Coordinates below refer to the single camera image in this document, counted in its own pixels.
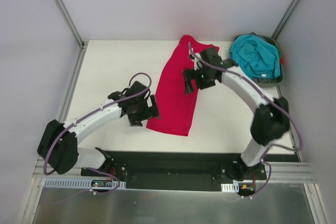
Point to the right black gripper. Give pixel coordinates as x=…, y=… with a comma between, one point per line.
x=190, y=80

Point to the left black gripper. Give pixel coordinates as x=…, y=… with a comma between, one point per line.
x=146, y=112

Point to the pink t shirt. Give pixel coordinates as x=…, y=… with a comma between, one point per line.
x=175, y=107

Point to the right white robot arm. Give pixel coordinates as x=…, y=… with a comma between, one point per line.
x=271, y=115

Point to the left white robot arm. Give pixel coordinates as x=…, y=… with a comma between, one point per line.
x=59, y=143

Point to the teal t shirt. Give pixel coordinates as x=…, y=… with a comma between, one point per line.
x=253, y=57

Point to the grey laundry basket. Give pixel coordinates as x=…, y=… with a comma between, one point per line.
x=267, y=81

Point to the green t shirt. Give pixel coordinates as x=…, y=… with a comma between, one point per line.
x=280, y=55

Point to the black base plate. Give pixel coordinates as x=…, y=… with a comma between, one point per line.
x=172, y=171

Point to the left aluminium frame post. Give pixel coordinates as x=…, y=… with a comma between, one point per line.
x=70, y=23

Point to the aluminium frame post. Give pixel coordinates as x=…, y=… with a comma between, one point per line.
x=285, y=18
x=70, y=23

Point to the right white cable duct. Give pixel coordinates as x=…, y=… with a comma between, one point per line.
x=230, y=188

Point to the white slotted cable duct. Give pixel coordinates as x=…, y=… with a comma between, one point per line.
x=75, y=183

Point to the right aluminium frame post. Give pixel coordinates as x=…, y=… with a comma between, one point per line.
x=285, y=18

